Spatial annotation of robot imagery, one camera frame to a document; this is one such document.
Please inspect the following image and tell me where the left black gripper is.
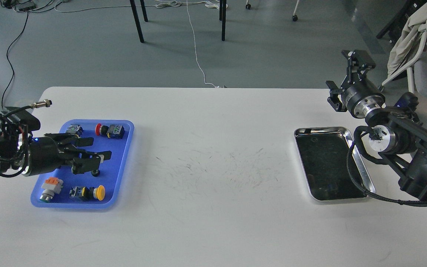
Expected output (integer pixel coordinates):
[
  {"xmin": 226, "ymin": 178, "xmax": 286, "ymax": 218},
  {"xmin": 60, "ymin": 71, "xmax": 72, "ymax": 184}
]
[{"xmin": 23, "ymin": 133, "xmax": 112, "ymax": 177}]

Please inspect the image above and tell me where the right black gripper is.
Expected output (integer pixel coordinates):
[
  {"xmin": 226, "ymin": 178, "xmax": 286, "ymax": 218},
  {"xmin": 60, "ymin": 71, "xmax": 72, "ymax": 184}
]
[{"xmin": 326, "ymin": 50, "xmax": 386, "ymax": 119}]

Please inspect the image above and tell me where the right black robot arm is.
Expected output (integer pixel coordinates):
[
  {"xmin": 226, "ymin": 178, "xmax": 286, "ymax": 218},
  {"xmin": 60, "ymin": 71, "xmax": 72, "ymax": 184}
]
[{"xmin": 326, "ymin": 50, "xmax": 427, "ymax": 207}]

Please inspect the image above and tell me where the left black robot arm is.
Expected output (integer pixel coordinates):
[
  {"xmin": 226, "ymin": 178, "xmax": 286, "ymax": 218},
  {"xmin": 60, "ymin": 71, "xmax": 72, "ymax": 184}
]
[{"xmin": 0, "ymin": 132, "xmax": 112, "ymax": 177}]

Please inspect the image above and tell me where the blue plastic tray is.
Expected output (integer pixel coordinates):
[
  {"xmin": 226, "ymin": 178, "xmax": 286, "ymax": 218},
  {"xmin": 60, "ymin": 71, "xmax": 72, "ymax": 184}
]
[{"xmin": 30, "ymin": 119, "xmax": 135, "ymax": 210}]

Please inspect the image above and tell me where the silver metal tray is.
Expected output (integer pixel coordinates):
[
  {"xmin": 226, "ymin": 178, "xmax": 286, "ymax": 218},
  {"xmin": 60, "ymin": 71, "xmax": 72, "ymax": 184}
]
[{"xmin": 294, "ymin": 126, "xmax": 375, "ymax": 204}]

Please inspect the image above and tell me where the orange grey push button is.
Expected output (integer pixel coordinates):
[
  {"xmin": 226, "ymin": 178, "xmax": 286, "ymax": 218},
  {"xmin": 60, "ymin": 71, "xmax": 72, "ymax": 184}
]
[{"xmin": 39, "ymin": 177, "xmax": 64, "ymax": 203}]

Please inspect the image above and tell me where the beige jacket on chair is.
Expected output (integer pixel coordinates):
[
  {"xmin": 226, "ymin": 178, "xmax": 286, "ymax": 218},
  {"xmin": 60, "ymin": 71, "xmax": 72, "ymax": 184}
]
[{"xmin": 387, "ymin": 2, "xmax": 427, "ymax": 77}]

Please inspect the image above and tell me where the black table leg right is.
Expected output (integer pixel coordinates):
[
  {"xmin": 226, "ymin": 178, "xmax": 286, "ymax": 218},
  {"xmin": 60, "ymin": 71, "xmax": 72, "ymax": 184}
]
[{"xmin": 219, "ymin": 0, "xmax": 227, "ymax": 41}]

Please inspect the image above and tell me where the black table leg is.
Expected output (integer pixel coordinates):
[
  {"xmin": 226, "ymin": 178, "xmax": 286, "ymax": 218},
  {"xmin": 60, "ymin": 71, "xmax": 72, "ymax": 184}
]
[
  {"xmin": 219, "ymin": 0, "xmax": 227, "ymax": 41},
  {"xmin": 129, "ymin": 0, "xmax": 149, "ymax": 43}
]

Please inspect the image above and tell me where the black table leg left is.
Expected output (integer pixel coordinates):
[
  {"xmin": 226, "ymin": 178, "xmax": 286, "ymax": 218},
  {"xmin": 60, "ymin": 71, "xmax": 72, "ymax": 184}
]
[{"xmin": 129, "ymin": 0, "xmax": 149, "ymax": 43}]

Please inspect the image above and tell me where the green push button switch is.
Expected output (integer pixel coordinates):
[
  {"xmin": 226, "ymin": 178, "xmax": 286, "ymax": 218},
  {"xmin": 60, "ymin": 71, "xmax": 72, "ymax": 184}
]
[{"xmin": 65, "ymin": 124, "xmax": 83, "ymax": 137}]

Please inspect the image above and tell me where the red push button switch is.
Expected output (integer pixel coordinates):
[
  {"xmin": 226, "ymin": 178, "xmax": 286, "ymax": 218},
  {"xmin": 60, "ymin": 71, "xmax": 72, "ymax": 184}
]
[{"xmin": 95, "ymin": 123, "xmax": 125, "ymax": 139}]

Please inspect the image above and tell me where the yellow push button switch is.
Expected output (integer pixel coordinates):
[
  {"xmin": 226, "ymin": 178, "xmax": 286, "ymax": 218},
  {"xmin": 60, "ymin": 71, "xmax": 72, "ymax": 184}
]
[{"xmin": 69, "ymin": 185, "xmax": 106, "ymax": 201}]

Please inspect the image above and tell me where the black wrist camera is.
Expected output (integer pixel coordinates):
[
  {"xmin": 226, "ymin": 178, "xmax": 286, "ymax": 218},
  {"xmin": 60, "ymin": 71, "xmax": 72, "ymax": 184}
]
[{"xmin": 0, "ymin": 99, "xmax": 52, "ymax": 132}]

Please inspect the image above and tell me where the black floor cable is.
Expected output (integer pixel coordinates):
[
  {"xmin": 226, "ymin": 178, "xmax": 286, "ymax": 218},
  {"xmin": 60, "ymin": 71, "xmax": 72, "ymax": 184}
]
[{"xmin": 0, "ymin": 0, "xmax": 63, "ymax": 112}]

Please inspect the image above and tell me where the white floor cable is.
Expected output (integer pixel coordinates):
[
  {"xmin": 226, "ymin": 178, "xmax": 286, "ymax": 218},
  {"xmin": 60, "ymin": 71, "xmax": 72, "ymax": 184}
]
[{"xmin": 156, "ymin": 0, "xmax": 229, "ymax": 89}]

